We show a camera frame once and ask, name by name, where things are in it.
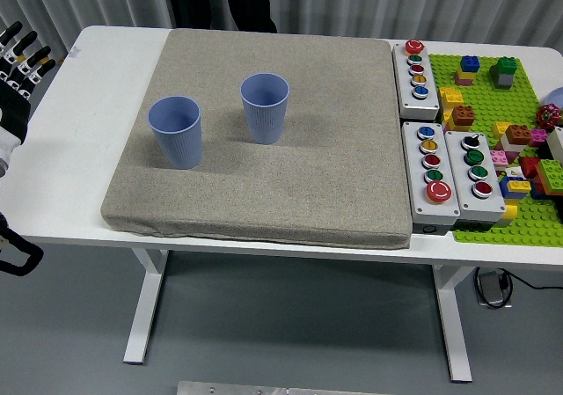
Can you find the grey toy brick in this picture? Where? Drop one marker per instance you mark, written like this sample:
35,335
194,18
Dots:
503,82

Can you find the grey five-button control box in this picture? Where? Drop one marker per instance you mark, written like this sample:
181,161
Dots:
418,179
429,104

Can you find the red toy brick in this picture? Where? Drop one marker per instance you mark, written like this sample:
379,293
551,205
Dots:
528,166

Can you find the pale blue plate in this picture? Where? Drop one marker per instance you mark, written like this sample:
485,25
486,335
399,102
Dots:
556,98

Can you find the grey four-control switch box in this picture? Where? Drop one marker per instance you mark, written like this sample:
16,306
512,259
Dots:
457,179

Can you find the white box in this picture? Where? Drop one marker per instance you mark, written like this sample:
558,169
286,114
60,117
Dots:
556,142

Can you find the brown toy brick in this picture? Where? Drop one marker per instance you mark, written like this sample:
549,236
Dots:
462,115
518,133

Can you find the magenta toy brick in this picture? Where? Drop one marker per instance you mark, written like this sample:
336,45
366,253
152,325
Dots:
537,137

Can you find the blue ribbed plastic cup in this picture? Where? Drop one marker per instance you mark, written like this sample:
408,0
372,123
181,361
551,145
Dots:
266,122
178,144

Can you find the pink toy brick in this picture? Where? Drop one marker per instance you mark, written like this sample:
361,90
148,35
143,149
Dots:
462,79
499,157

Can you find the large green toy brick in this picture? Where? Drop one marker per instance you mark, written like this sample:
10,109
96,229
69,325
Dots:
550,170

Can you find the red valve wheel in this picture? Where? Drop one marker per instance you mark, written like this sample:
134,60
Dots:
547,115

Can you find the blue toy brick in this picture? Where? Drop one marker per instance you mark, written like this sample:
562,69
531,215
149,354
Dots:
470,64

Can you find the blue and yellow brick stack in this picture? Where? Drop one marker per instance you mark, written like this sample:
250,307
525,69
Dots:
516,187

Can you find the white table leg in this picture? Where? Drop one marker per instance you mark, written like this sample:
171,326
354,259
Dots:
143,316
455,333

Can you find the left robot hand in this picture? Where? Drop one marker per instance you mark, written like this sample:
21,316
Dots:
15,109

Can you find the grey power adapter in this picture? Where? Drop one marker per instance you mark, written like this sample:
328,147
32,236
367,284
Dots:
490,289

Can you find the white toy brick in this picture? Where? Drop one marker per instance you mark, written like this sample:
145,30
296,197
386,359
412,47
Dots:
512,147

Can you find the green studded baseplate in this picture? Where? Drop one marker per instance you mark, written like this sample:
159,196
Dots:
484,100

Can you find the grey-brown fabric mat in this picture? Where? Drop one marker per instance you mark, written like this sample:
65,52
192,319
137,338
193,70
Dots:
286,184

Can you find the yellow toy brick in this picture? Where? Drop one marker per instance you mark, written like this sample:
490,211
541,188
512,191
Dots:
500,130
448,98
446,120
510,212

